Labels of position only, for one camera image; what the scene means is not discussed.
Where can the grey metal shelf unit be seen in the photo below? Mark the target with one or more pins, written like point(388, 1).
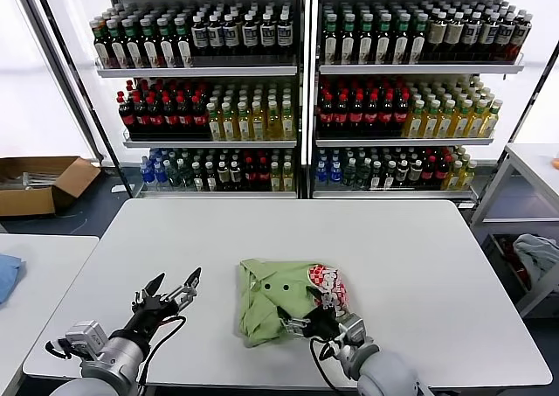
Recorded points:
point(196, 71)
point(415, 69)

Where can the brown cardboard box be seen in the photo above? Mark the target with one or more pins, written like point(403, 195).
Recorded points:
point(26, 203)

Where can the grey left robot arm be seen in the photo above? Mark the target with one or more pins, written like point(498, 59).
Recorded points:
point(118, 352)

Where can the small dark bottle beige label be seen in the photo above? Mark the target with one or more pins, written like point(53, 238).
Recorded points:
point(235, 175)
point(222, 175)

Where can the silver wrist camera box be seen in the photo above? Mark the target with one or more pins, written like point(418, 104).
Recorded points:
point(87, 337)
point(351, 326)

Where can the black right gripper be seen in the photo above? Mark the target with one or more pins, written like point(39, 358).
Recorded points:
point(323, 324)

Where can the grey white clothes pile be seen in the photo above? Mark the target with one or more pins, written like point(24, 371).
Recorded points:
point(535, 252)

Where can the small yellow drink bottle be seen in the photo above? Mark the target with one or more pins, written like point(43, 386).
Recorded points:
point(468, 176)
point(287, 179)
point(275, 179)
point(455, 177)

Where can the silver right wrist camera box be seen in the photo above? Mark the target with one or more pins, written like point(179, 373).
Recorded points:
point(351, 326)

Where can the dark green water bottle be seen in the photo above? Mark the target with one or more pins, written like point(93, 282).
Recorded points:
point(186, 178)
point(174, 177)
point(349, 175)
point(362, 175)

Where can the small orange object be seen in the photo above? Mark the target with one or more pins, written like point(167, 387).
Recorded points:
point(555, 163)

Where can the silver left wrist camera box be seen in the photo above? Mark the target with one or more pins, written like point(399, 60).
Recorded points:
point(87, 337)

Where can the small dark bottle white label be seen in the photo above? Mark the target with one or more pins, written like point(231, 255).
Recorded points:
point(375, 178)
point(388, 177)
point(415, 173)
point(402, 173)

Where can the yellow drink bottle green label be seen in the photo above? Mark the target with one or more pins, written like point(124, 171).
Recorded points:
point(258, 127)
point(445, 122)
point(415, 122)
point(273, 127)
point(214, 127)
point(430, 122)
point(287, 127)
point(476, 122)
point(228, 127)
point(460, 122)
point(491, 120)
point(243, 127)

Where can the dark bottle green cap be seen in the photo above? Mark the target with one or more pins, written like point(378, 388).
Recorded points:
point(183, 50)
point(347, 42)
point(166, 50)
point(400, 42)
point(329, 42)
point(382, 42)
point(149, 50)
point(417, 42)
point(102, 50)
point(118, 50)
point(364, 42)
point(132, 50)

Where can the blue folded cloth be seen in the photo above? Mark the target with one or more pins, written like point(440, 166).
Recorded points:
point(8, 278)

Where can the small cola bottle red cap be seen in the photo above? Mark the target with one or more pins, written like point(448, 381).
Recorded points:
point(262, 173)
point(441, 171)
point(429, 171)
point(250, 173)

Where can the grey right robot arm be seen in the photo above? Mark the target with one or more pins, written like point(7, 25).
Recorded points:
point(384, 370)

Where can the dark bottle blue white label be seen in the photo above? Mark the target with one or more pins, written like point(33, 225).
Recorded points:
point(198, 35)
point(267, 34)
point(215, 35)
point(470, 33)
point(487, 34)
point(249, 34)
point(230, 35)
point(504, 35)
point(522, 35)
point(283, 34)

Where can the green t-shirt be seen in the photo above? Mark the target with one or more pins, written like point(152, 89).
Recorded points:
point(271, 304)

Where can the white side table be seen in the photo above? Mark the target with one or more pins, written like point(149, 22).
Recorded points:
point(52, 256)

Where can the blue drink bottle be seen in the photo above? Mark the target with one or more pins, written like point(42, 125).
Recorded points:
point(160, 174)
point(147, 174)
point(321, 174)
point(335, 174)

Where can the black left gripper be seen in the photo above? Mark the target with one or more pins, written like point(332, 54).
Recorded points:
point(150, 317)

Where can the silver metal parts bundle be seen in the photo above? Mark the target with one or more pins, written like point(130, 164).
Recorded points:
point(37, 181)

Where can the small dark bottle white cap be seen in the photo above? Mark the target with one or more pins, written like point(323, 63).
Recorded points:
point(211, 179)
point(198, 179)

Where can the white paper scrap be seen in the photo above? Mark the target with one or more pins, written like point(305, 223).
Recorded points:
point(117, 189)

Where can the red cloth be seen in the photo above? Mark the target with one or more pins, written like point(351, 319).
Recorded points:
point(506, 251)

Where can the white metal frame table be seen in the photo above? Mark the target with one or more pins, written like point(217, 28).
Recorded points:
point(530, 160)

